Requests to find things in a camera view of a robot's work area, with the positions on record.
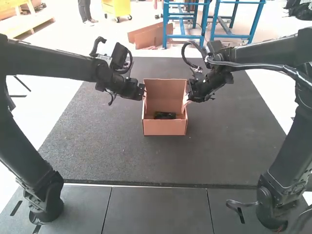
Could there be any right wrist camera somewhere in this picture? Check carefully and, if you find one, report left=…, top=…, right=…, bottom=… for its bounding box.
left=206, top=39, right=224, bottom=59

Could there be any black mat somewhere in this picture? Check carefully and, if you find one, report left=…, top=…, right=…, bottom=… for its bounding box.
left=38, top=57, right=287, bottom=187

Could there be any cardboard box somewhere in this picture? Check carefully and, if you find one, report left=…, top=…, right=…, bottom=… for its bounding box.
left=141, top=78, right=194, bottom=137

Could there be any dark base panel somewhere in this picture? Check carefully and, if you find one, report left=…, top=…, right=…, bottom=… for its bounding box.
left=206, top=187, right=312, bottom=234
left=100, top=186, right=215, bottom=234
left=0, top=184, right=113, bottom=234

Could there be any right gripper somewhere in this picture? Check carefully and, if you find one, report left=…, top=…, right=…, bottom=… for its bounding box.
left=186, top=75, right=217, bottom=103

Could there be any yellow wheeled cart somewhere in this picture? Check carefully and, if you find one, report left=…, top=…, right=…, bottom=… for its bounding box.
left=100, top=0, right=134, bottom=24

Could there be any person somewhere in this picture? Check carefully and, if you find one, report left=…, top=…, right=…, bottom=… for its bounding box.
left=77, top=0, right=99, bottom=27

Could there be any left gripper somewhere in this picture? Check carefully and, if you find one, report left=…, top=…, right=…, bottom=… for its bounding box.
left=118, top=77, right=147, bottom=101

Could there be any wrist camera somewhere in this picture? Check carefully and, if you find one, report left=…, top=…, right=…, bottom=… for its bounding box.
left=206, top=39, right=224, bottom=59
left=110, top=42, right=130, bottom=71

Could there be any wooden pallet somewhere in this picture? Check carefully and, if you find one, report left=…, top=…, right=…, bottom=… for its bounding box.
left=0, top=16, right=56, bottom=40

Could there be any brown cardboard sheet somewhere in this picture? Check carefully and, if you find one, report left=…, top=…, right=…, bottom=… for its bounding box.
left=127, top=21, right=175, bottom=50

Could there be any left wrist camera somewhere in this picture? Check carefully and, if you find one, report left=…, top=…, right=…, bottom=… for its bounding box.
left=110, top=42, right=130, bottom=71

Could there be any blue metal workbench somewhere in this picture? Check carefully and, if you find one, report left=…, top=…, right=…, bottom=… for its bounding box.
left=210, top=0, right=267, bottom=46
left=162, top=0, right=212, bottom=50

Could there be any black square fan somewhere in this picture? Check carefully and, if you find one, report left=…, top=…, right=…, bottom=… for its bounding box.
left=153, top=111, right=177, bottom=120

